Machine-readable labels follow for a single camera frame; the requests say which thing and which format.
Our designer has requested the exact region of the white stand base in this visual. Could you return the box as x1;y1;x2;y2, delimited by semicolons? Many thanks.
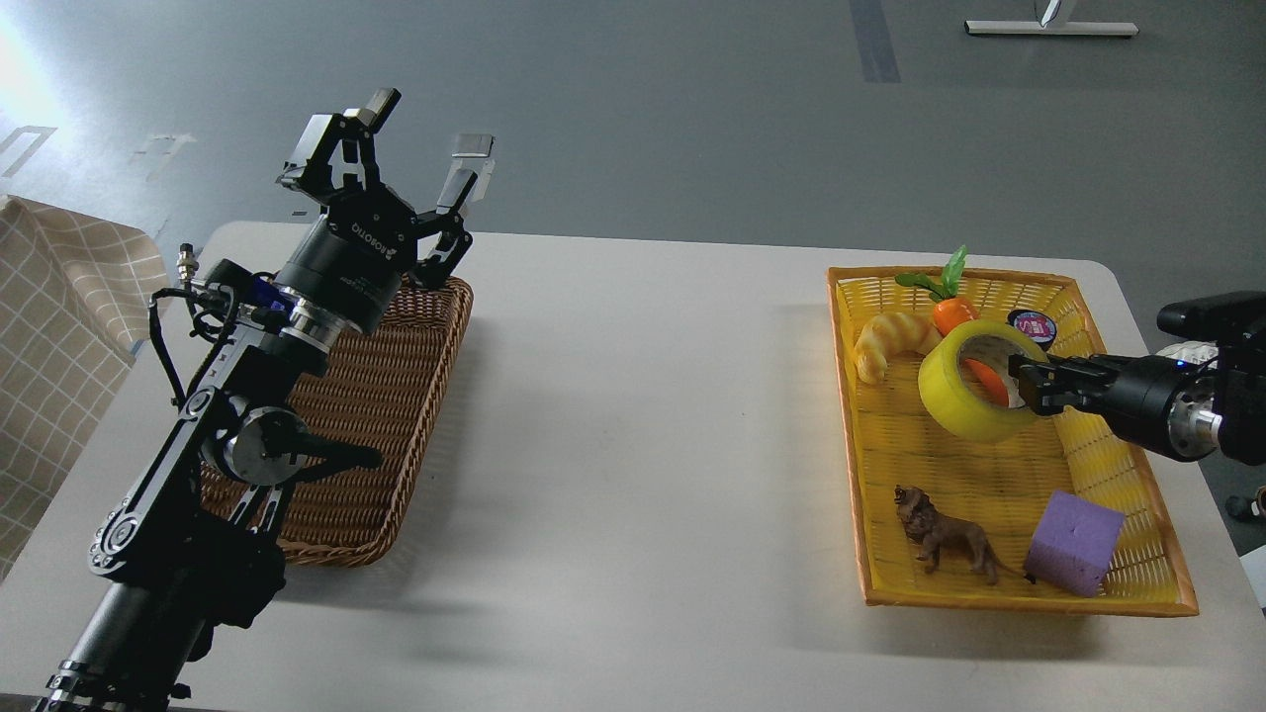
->
963;1;1139;38

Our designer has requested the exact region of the yellow plastic basket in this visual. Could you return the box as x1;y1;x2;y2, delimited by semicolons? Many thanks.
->
827;266;1199;617

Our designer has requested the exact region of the toy croissant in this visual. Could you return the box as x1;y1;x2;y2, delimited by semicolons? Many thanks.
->
855;312;944;385

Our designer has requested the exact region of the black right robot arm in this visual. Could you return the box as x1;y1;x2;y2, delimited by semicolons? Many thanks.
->
1008;290;1265;466

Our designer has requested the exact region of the toy carrot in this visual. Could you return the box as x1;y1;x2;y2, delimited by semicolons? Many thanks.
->
895;245;1010;405

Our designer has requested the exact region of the white sneaker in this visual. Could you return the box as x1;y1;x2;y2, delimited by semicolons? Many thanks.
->
1158;341;1220;364

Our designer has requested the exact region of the beige checkered cloth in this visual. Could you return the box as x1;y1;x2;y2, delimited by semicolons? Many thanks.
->
1;195;168;576

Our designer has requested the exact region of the purple foam cube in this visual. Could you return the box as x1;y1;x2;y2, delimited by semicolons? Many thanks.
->
1023;490;1127;595

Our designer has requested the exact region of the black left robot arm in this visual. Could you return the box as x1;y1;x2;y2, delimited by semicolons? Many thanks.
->
33;87;479;711

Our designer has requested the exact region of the small jar with pink lid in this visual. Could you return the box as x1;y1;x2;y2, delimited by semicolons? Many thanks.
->
1006;310;1058;352

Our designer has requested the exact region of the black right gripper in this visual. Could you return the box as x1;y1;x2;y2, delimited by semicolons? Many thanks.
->
1009;355;1222;462

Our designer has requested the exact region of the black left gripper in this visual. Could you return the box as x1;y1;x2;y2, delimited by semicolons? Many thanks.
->
276;87;479;334

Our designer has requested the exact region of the brown toy lion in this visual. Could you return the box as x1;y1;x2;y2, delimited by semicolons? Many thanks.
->
893;486;1005;585

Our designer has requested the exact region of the brown wicker basket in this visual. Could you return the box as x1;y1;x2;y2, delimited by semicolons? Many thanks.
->
192;274;473;569

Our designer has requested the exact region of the yellow tape roll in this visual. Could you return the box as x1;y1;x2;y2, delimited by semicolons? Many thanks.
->
918;321;1048;443

